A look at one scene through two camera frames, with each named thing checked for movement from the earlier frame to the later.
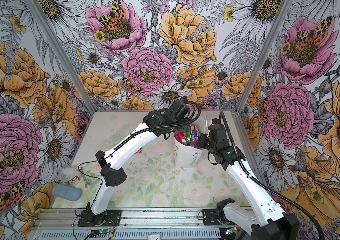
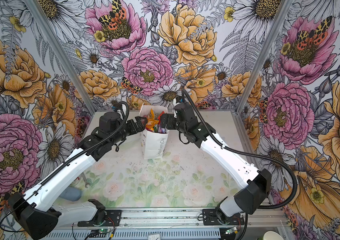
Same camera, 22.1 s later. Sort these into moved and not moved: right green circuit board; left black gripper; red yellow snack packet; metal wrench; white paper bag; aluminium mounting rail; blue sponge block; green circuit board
Moved: left black gripper; white paper bag; red yellow snack packet
Not moved: blue sponge block; aluminium mounting rail; green circuit board; right green circuit board; metal wrench
